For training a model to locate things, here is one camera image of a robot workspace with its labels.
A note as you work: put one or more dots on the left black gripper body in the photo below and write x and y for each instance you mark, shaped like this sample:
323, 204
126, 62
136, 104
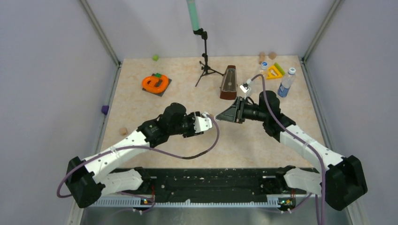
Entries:
188, 126

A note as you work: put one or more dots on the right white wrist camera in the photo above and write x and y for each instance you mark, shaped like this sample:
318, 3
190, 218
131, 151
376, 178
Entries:
246, 88

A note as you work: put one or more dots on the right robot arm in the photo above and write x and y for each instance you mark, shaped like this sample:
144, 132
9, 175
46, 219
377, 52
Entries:
341, 179

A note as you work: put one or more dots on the wooden cube near left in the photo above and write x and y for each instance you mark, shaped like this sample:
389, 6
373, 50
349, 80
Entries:
123, 131

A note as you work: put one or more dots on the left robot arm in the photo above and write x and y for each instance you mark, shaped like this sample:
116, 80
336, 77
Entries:
93, 177

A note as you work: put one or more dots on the left wooden block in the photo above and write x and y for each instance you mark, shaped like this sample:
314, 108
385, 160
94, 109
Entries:
262, 57

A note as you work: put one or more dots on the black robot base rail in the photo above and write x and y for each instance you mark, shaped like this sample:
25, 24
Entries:
225, 187

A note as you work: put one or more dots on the yellow triangle toy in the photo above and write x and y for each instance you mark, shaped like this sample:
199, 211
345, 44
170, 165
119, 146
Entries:
272, 73

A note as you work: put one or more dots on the green stick toy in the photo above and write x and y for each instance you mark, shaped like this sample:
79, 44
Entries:
279, 69

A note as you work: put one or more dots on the purple block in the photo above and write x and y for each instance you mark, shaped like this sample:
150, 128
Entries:
105, 109

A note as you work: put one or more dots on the black tripod stand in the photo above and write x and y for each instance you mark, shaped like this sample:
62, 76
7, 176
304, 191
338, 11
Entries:
206, 69

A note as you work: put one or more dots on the brown metronome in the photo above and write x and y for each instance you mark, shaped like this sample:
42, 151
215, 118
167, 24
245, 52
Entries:
228, 88

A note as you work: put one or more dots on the green foam microphone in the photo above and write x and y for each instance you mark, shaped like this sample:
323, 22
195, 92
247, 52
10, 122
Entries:
193, 15

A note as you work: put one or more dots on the blue water bottle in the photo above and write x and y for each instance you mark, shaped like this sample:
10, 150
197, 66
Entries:
286, 82

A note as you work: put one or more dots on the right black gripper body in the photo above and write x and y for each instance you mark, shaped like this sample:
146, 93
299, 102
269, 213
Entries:
240, 116

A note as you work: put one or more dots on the clear bottle blue cap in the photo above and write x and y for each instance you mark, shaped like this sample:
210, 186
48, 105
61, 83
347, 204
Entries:
261, 71

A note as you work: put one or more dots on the wooden block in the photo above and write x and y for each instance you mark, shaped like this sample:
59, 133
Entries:
272, 55
262, 57

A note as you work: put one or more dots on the right wooden block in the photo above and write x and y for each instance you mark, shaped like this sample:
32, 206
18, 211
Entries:
272, 55

